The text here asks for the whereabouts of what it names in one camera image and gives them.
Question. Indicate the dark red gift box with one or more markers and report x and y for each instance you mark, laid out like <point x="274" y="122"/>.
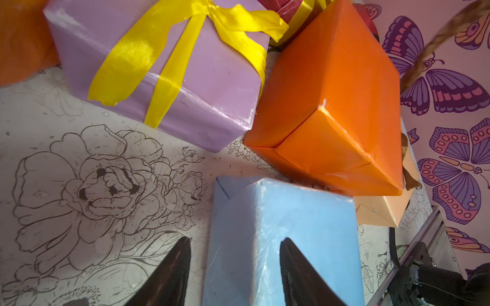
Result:
<point x="286" y="10"/>

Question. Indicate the small orange gift box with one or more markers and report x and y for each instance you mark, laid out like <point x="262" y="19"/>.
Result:
<point x="27" y="45"/>

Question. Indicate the yellow ribbon on red box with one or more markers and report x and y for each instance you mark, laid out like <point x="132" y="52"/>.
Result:
<point x="303" y="13"/>

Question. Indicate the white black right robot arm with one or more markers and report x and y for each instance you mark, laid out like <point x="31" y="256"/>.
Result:
<point x="418" y="282"/>

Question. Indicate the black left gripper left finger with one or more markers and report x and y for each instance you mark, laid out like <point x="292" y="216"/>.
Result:
<point x="167" y="285"/>

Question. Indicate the light blue gift box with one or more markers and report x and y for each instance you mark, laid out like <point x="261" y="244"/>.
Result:
<point x="251" y="217"/>

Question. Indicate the peach gift box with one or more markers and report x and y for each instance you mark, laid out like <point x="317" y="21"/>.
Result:
<point x="388" y="211"/>

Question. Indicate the lilac gift box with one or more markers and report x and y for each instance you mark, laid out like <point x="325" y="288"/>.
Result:
<point x="194" y="69"/>

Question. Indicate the brown ribbon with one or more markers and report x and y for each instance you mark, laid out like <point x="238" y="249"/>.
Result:
<point x="468" y="15"/>

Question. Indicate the yellow ribbon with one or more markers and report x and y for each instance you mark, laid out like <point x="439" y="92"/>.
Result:
<point x="135" y="53"/>
<point x="303" y="13"/>

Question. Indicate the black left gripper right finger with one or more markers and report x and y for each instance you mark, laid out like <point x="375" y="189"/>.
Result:
<point x="302" y="284"/>

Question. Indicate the aluminium front rail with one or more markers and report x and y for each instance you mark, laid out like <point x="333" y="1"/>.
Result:
<point x="429" y="234"/>

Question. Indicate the large orange gift box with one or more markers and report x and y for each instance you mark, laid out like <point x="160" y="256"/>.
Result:
<point x="330" y="114"/>

